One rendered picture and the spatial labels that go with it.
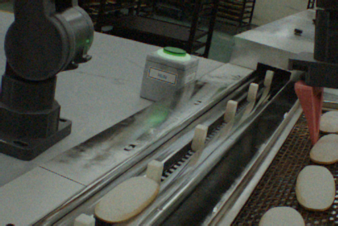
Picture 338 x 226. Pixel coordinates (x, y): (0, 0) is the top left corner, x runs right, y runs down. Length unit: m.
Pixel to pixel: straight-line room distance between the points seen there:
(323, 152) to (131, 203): 0.22
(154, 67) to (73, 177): 0.40
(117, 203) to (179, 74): 0.41
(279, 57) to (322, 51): 0.50
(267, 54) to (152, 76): 0.28
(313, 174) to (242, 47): 0.60
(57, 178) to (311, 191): 0.23
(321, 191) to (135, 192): 0.17
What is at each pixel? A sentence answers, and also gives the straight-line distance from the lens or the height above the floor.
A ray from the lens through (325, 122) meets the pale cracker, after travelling 0.68.
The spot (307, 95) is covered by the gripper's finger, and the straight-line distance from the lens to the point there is 0.56.
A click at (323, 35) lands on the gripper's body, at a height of 1.03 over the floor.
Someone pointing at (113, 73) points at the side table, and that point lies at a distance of 0.99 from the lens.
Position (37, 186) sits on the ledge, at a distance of 0.47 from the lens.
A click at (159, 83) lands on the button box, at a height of 0.85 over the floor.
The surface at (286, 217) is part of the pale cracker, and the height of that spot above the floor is 0.91.
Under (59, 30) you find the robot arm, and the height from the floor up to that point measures 0.98.
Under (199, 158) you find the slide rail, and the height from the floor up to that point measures 0.85.
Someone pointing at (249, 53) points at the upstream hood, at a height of 0.89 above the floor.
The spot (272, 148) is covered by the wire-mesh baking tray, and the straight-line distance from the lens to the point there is 0.58.
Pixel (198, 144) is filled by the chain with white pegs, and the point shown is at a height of 0.85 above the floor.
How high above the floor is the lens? 1.09
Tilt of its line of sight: 19 degrees down
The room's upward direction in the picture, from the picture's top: 11 degrees clockwise
